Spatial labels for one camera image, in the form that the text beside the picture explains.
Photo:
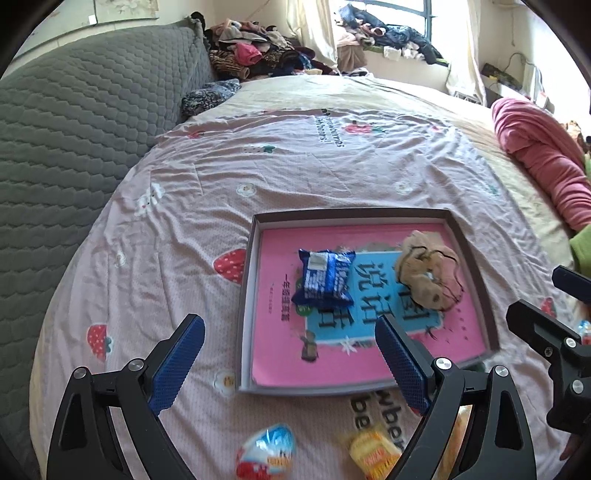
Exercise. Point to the blue snack packet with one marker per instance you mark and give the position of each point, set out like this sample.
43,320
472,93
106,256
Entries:
323,281

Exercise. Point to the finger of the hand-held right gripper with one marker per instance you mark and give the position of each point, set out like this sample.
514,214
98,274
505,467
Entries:
540,330
570,279

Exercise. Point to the grey shallow cardboard tray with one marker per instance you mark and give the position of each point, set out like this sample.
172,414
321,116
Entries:
247,277

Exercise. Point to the orange translucent bottle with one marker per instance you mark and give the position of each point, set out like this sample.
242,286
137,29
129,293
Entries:
463,422

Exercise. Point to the tan folded cloth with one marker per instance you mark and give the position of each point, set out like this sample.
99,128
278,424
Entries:
351,57

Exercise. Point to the grey quilted headboard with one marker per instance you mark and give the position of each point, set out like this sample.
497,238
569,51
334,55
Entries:
69,138

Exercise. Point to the egg-shaped candy packet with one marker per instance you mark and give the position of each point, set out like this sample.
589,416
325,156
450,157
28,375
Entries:
268,452

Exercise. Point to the brown plush toy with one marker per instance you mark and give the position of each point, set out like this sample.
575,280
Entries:
572,129

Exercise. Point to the cream curtain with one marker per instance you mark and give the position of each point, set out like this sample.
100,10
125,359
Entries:
464,55
309,27

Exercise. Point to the green pillow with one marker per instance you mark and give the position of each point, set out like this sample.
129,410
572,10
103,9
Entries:
582,249

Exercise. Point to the window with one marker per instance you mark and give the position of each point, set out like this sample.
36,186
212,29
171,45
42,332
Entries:
392,14

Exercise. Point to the dark patterned pillow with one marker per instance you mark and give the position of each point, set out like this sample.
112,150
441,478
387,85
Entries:
207,97

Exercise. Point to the small blue white packet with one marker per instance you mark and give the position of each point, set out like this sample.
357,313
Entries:
585,331

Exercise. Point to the pink blanket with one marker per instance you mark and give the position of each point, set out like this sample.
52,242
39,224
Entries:
540,147

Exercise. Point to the tan plush toy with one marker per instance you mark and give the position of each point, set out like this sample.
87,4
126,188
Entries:
425,267

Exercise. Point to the black power strip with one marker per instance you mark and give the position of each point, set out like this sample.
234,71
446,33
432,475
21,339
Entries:
498,74

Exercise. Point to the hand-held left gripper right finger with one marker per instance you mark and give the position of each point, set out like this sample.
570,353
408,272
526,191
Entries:
401,364

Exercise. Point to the floral wall painting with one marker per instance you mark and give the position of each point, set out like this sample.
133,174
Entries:
120,9

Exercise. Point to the yellow snack packet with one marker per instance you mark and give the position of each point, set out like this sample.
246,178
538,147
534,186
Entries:
374,454

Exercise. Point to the pile of mixed clothes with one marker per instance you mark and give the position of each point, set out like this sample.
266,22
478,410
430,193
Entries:
249,50

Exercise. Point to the clothes heap on windowsill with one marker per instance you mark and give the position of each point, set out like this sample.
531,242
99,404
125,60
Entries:
401,39

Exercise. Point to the pink strawberry printed bedsheet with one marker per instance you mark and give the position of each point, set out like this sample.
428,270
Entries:
323,175

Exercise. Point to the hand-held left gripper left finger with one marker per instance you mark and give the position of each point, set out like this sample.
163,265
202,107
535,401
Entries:
178,364

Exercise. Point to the pink children's book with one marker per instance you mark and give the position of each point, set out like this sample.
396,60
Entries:
277,323

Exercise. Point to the beige bed sheet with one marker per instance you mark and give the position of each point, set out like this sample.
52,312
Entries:
415,97

